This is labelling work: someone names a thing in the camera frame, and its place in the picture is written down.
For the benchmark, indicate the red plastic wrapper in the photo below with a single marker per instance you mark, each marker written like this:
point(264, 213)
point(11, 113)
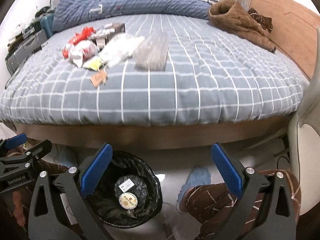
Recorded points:
point(86, 32)

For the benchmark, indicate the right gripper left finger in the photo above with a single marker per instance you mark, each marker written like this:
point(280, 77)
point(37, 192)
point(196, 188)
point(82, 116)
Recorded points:
point(58, 207)

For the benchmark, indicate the grey hard suitcase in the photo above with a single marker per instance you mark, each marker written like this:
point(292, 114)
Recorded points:
point(29, 46)

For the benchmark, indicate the grey checked bed mattress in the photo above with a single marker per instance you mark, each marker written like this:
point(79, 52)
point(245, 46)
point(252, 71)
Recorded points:
point(210, 76)

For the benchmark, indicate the clear plastic tray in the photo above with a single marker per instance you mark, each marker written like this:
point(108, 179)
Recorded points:
point(151, 54)

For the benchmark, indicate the wooden headboard panel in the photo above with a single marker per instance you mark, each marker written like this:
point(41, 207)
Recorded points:
point(294, 30)

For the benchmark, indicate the left hand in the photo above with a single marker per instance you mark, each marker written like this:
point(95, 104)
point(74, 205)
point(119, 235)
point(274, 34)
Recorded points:
point(18, 208)

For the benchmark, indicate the brown fleece garment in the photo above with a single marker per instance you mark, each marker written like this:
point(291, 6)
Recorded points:
point(232, 17)

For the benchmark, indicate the clear plastic bag red stains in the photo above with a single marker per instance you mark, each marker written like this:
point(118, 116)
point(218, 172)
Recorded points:
point(80, 52)

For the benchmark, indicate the white plastic bag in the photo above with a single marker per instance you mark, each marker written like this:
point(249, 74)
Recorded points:
point(119, 49)

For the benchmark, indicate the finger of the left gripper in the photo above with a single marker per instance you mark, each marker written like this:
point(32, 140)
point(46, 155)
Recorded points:
point(11, 143)
point(36, 153)

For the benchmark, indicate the wooden bed frame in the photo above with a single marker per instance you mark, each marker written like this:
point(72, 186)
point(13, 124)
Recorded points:
point(154, 137)

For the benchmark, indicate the beige chair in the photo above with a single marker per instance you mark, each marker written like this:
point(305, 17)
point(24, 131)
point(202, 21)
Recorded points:
point(303, 135)

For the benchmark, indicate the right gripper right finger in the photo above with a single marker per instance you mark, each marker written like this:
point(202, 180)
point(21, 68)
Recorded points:
point(264, 208)

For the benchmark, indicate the black lined trash bin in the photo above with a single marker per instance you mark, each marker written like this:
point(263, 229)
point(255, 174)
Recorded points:
point(126, 173)

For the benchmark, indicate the brown paper tag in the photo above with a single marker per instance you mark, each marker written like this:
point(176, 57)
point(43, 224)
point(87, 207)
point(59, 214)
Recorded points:
point(98, 78)

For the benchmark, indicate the yellow white snack wrapper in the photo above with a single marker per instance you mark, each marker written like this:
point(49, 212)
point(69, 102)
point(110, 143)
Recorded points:
point(94, 63)

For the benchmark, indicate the blue striped duvet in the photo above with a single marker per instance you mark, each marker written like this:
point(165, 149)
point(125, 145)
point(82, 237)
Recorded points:
point(70, 13)

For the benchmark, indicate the round lid in bin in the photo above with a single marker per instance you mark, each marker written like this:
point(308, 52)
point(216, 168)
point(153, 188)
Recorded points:
point(128, 201)

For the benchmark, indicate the dark brown snack box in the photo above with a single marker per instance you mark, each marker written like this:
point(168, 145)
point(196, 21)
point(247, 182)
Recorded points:
point(103, 35)

